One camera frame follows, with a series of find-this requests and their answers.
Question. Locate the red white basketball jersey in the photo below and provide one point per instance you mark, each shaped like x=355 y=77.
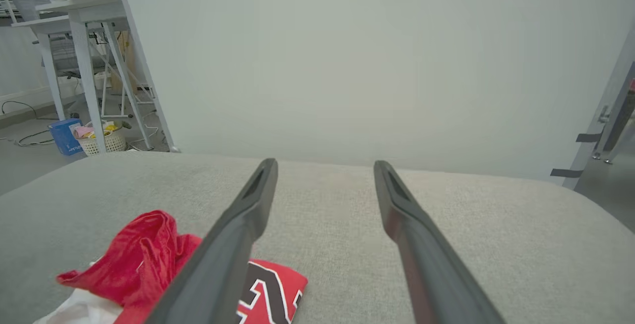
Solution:
x=144 y=249

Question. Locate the grey metal frame post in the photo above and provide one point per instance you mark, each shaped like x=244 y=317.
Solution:
x=603 y=115

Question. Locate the white woven basket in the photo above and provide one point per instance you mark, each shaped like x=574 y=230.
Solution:
x=106 y=143

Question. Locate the blue cardboard box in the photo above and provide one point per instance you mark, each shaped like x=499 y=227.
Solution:
x=64 y=138

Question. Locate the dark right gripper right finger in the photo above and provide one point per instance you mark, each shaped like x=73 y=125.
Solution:
x=431 y=274

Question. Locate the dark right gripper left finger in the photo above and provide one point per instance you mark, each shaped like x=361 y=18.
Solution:
x=223 y=264

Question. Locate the white partition panel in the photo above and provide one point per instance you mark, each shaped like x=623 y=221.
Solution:
x=372 y=66

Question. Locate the white table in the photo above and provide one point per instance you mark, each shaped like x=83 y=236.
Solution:
x=82 y=16

